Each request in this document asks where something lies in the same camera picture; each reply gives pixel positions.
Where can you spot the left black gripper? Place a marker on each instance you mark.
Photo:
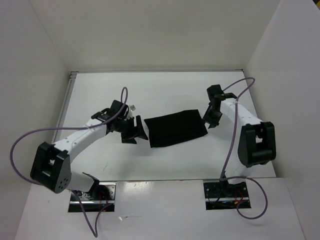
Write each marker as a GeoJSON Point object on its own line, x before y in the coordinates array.
{"type": "Point", "coordinates": [138, 131]}

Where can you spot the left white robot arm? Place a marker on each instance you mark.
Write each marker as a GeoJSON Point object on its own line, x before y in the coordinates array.
{"type": "Point", "coordinates": [52, 163]}

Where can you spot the black skirt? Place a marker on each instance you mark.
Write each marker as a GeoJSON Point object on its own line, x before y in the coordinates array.
{"type": "Point", "coordinates": [175, 128]}

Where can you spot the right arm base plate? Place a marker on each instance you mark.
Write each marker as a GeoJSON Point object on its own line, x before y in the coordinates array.
{"type": "Point", "coordinates": [225, 196]}

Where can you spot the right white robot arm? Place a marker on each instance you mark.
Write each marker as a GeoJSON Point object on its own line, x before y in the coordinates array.
{"type": "Point", "coordinates": [255, 139]}

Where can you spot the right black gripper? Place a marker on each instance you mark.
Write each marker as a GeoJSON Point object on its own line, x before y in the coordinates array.
{"type": "Point", "coordinates": [206, 118]}

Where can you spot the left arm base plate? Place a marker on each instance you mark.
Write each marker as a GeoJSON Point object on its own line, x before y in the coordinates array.
{"type": "Point", "coordinates": [103, 200]}

